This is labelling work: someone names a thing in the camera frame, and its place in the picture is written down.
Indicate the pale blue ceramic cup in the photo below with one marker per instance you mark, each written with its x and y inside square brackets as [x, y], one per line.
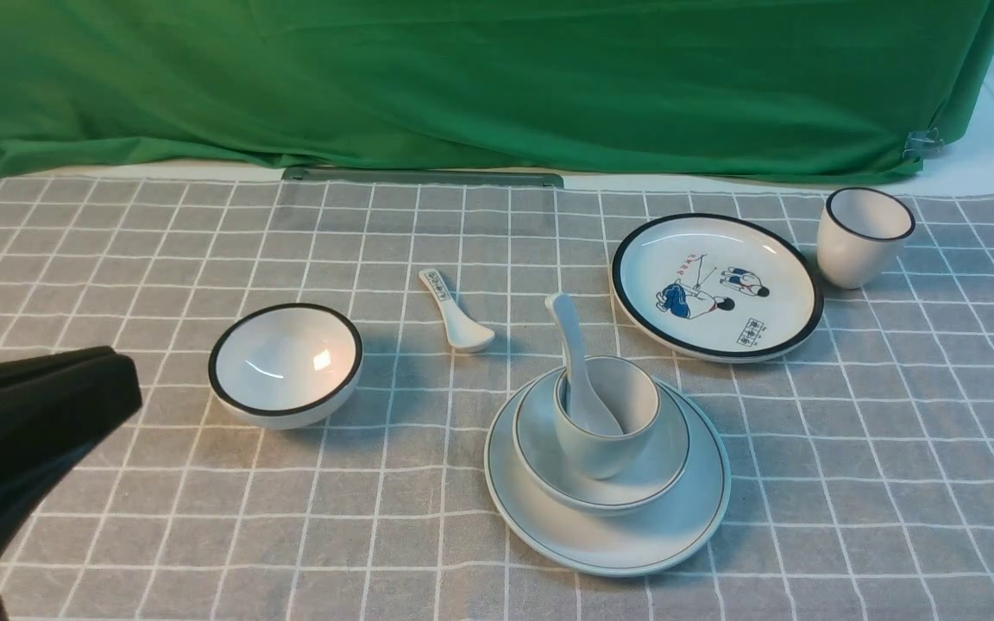
[634, 399]

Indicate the illustrated black-rimmed plate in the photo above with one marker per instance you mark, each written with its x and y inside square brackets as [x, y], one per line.
[716, 288]

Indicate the large pale blue plate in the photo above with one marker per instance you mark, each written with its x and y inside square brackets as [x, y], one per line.
[651, 538]

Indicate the grey metal bar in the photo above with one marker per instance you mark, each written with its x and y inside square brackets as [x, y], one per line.
[469, 178]

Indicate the white black-rimmed bowl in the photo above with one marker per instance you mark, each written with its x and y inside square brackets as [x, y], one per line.
[286, 366]

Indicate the white black-rimmed cup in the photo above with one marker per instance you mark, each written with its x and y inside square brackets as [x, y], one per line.
[861, 232]

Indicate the green backdrop cloth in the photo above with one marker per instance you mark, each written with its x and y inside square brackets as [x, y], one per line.
[801, 92]

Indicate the metal binder clip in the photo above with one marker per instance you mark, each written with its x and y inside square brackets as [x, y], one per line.
[926, 144]

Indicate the pale blue ceramic spoon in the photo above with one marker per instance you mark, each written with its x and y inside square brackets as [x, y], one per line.
[582, 403]

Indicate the white patterned ceramic spoon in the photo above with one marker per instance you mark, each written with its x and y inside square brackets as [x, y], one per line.
[462, 333]

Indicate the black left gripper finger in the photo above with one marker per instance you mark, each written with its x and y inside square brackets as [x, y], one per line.
[48, 425]
[21, 370]

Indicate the pale blue shallow bowl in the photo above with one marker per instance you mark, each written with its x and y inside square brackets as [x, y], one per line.
[658, 469]

